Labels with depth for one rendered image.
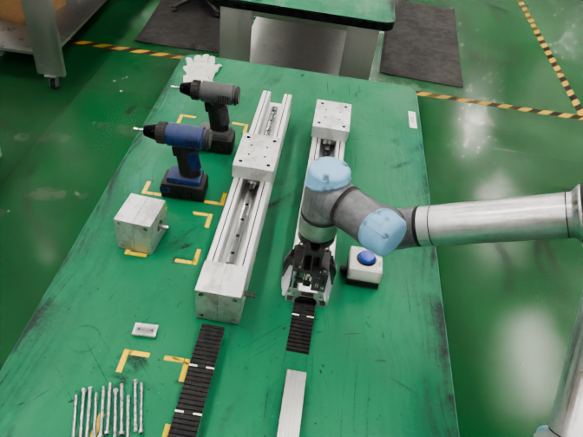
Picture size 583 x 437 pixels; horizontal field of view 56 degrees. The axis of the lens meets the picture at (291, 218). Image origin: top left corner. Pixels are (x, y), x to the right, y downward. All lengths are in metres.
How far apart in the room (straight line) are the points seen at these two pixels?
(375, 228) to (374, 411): 0.43
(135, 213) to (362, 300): 0.58
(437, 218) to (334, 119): 0.78
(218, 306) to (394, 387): 0.41
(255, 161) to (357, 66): 1.58
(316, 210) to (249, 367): 0.40
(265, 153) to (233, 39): 1.54
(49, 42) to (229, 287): 2.51
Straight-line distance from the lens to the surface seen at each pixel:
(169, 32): 4.30
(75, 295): 1.33
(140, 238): 1.36
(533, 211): 0.96
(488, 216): 0.97
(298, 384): 1.14
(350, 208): 0.91
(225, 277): 1.21
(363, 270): 1.32
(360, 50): 2.93
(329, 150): 1.67
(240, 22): 2.94
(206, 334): 1.19
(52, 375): 1.22
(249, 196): 1.47
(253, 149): 1.52
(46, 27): 3.45
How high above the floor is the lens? 1.78
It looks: 42 degrees down
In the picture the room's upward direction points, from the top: 8 degrees clockwise
